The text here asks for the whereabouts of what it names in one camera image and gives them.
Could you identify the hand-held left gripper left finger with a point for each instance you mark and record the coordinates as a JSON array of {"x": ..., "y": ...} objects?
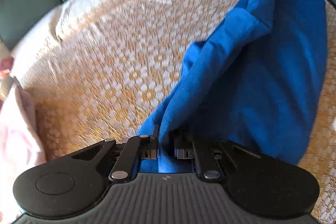
[{"x": 156, "y": 140}]

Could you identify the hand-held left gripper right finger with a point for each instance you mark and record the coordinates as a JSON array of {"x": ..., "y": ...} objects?
[{"x": 181, "y": 146}]

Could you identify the pink garment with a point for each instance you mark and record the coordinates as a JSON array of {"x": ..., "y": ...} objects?
[{"x": 18, "y": 148}]

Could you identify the floral lace tablecloth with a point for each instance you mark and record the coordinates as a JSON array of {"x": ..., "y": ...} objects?
[{"x": 105, "y": 82}]

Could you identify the red packet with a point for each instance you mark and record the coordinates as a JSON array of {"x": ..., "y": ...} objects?
[{"x": 5, "y": 67}]

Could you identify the blue shirt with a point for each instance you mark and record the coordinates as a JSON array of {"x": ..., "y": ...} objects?
[{"x": 249, "y": 82}]

